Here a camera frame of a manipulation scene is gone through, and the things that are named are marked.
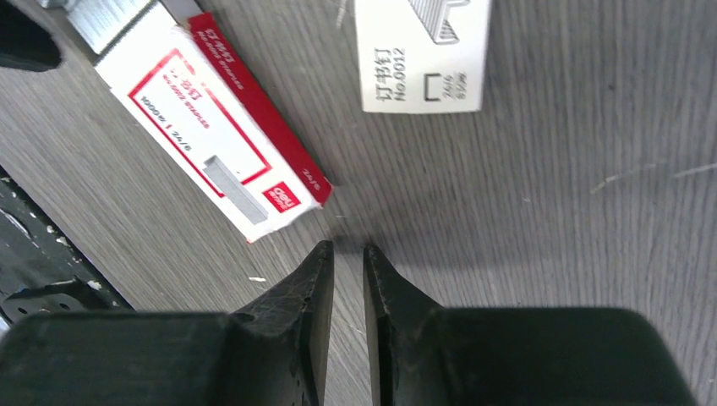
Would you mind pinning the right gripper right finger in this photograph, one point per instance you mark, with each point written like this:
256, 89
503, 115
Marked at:
423, 353

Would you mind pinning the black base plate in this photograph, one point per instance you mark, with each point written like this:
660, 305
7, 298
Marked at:
42, 271

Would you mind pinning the red staple box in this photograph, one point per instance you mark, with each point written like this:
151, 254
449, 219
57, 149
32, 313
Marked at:
180, 78

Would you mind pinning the white staple box sleeve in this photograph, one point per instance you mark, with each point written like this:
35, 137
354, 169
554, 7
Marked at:
422, 56

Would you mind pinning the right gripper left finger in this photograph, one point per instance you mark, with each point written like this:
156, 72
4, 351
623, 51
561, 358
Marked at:
272, 351

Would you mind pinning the staple tray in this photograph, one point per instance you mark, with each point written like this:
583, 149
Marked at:
101, 23

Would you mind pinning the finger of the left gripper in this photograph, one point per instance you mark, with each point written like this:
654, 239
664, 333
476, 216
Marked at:
26, 45

